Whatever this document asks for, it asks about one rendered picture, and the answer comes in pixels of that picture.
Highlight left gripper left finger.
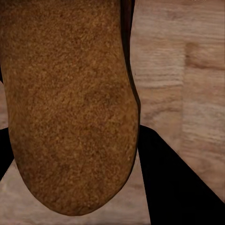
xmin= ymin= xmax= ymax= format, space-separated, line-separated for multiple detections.
xmin=0 ymin=128 xmax=14 ymax=181

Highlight sandal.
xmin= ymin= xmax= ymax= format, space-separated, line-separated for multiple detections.
xmin=0 ymin=0 xmax=141 ymax=216

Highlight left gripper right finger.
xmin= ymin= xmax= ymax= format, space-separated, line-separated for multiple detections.
xmin=138 ymin=125 xmax=225 ymax=225

